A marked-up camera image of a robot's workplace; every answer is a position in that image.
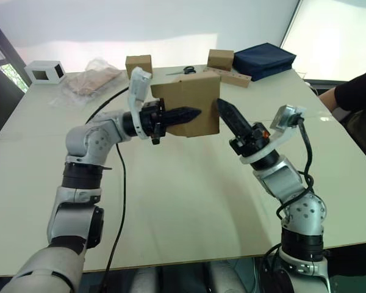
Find open-flapped brown cardboard box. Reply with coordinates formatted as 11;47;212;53
151;71;222;139

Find dark window frame post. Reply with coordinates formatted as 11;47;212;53
0;12;30;92

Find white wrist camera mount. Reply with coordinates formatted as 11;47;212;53
239;104;307;164
127;67;153;140

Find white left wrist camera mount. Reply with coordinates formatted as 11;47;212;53
127;67;153;140

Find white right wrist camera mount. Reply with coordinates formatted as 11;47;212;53
239;104;307;164

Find wooden block with holes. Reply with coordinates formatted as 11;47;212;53
203;67;253;89

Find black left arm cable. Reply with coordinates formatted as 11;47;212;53
85;87;131;293

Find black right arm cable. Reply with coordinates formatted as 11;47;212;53
262;114;315;293

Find dark curtain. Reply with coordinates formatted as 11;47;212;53
0;59;27;150

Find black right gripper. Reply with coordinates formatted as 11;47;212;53
216;98;271;156

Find navy blue fabric case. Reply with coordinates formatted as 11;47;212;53
232;43;297;82

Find clear plastic bag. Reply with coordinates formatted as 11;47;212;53
47;57;123;107

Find small closed cardboard box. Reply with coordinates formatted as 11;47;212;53
207;48;235;71
124;54;154;79

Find grey rounded shape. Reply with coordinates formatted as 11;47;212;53
210;261;242;293

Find white box with dark windows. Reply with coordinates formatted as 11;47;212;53
24;60;65;85

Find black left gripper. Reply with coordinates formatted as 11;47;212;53
139;98;201;146

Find person in dark shirt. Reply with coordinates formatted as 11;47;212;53
318;65;366;172

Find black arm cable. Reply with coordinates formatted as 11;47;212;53
262;114;315;293
85;87;131;293

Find black-handled scissors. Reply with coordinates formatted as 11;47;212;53
166;65;198;76

